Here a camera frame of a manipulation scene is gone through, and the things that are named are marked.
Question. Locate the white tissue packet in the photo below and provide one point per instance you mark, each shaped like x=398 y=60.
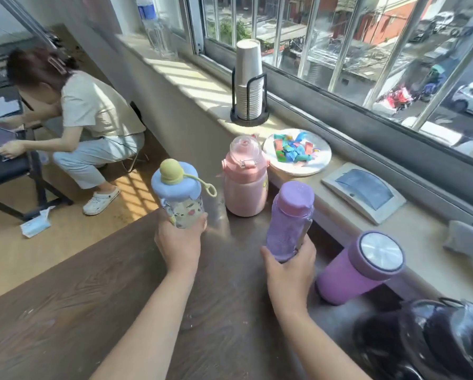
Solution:
x=36 y=225

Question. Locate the pink water bottle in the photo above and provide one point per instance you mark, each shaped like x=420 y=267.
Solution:
x=244 y=189

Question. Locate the stack of white paper cups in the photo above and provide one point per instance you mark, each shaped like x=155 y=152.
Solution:
x=249 y=63

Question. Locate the pink hair clip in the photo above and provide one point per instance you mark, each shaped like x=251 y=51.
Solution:
x=57 y=65

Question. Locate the black bench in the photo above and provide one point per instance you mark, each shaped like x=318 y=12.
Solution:
x=3 y=170

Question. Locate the black metal stool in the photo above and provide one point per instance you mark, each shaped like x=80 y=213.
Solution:
x=135 y=158

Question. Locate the translucent purple water bottle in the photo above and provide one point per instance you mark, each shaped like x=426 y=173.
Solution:
x=288 y=225

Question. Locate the person's right thumb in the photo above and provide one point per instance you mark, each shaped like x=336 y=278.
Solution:
x=267 y=256

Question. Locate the white panel with grey screen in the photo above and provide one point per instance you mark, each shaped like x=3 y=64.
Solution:
x=365 y=191

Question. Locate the glossy black kettle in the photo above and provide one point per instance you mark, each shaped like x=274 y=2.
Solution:
x=430 y=344

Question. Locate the white clog shoe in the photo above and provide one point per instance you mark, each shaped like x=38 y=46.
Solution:
x=100 y=201

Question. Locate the white round plate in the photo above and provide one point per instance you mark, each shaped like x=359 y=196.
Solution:
x=319 y=158

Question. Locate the blue lid cartoon water bottle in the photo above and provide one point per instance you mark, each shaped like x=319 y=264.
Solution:
x=181 y=209

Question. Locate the row of metal window bars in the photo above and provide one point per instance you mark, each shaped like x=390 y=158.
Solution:
x=394 y=51

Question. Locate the purple thermos with silver lid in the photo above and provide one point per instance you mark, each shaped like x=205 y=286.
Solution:
x=347 y=277

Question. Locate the clear plastic water bottle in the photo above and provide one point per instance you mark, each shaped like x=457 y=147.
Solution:
x=157 y=31

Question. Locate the grey window frame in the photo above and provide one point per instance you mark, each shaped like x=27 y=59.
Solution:
x=339 y=114

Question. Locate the black cup holder stand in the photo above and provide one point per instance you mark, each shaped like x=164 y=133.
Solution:
x=249 y=121

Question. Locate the person's left hand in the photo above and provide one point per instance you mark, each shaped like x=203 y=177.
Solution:
x=179 y=245

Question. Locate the person's right hand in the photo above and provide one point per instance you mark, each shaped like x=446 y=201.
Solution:
x=290 y=279

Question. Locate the person's right forearm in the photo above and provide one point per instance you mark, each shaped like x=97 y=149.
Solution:
x=319 y=348

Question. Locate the pile of colourful candies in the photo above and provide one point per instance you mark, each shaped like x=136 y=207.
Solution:
x=294 y=148

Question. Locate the person's left thumb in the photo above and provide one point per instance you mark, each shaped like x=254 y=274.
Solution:
x=203 y=223

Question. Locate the grey cloth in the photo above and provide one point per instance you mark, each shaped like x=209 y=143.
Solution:
x=468 y=241

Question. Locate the person's left forearm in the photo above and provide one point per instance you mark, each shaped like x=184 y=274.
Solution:
x=149 y=332

